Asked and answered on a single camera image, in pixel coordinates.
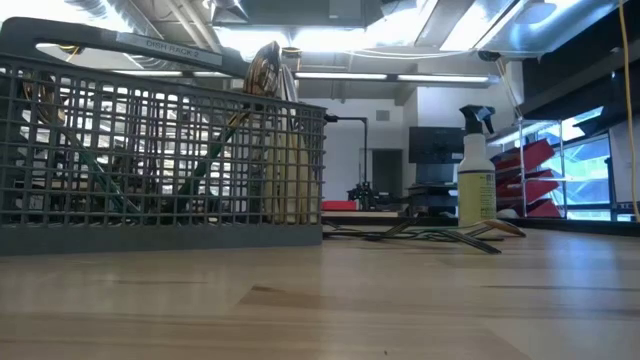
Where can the dark equipment cart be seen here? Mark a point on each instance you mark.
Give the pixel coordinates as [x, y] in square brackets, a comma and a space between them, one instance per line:
[430, 200]

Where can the black background rig frame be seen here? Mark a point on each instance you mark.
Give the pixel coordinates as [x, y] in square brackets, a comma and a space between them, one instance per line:
[365, 150]

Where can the black background robot arm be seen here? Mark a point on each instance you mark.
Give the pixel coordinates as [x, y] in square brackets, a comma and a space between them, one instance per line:
[361, 192]

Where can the metal shelf frame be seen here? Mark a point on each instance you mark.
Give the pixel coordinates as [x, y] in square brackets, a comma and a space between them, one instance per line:
[521, 150]

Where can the red storage bin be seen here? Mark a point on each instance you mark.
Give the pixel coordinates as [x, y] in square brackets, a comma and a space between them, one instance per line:
[525, 155]
[542, 209]
[535, 187]

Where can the dark door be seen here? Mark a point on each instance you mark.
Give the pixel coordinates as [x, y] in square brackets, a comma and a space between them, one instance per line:
[387, 170]

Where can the black wall monitor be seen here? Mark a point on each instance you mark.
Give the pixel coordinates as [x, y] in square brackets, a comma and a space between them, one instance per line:
[435, 145]

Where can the grey silverware rack basket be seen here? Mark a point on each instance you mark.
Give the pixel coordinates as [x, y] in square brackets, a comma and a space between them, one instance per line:
[150, 240]

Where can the long ceiling light strip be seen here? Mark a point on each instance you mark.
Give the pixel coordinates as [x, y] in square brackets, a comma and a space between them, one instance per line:
[400, 77]

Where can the silver ceiling duct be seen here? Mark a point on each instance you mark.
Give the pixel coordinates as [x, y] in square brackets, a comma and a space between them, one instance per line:
[550, 30]

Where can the white spray bottle yellow label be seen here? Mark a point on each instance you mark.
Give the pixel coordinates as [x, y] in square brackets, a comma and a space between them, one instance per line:
[477, 195]

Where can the wall vent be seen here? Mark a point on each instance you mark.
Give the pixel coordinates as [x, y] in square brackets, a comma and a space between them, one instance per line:
[383, 115]

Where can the red box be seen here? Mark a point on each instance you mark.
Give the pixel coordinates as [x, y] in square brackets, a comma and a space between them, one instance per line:
[340, 205]

